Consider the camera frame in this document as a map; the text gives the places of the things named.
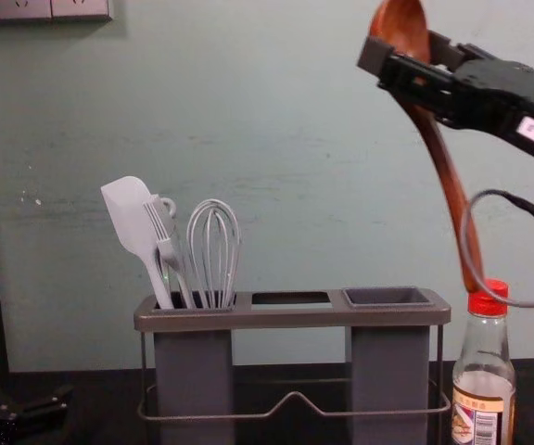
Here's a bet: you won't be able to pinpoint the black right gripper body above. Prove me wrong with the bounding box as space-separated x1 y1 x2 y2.
435 43 534 161

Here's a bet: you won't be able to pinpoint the grey metal wire utensil rack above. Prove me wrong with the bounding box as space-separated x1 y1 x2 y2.
133 286 452 445

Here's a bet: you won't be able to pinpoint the white wall socket plate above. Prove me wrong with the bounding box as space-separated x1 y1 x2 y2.
0 0 54 20
50 0 115 21

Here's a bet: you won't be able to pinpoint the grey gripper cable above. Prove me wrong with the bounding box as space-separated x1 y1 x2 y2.
459 188 534 308

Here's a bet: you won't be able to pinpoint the clear glass bottle red cap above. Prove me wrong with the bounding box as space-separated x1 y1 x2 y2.
451 277 517 445

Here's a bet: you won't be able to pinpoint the grey plastic utensil bin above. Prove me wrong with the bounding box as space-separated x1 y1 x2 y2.
341 286 435 445
148 291 237 445

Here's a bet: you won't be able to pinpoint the brown wooden spoon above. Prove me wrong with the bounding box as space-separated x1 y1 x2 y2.
368 0 484 294

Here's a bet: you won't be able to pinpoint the grey silicone tongs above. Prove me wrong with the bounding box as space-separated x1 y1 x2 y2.
142 195 195 311

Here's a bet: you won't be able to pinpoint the black table cloth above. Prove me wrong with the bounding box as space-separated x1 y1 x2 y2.
0 355 534 445

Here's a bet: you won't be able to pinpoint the grey silicone whisk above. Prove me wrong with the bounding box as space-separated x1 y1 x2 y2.
184 198 243 311

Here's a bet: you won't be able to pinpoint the grey silicone spatula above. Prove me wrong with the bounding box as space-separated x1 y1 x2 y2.
100 175 176 311

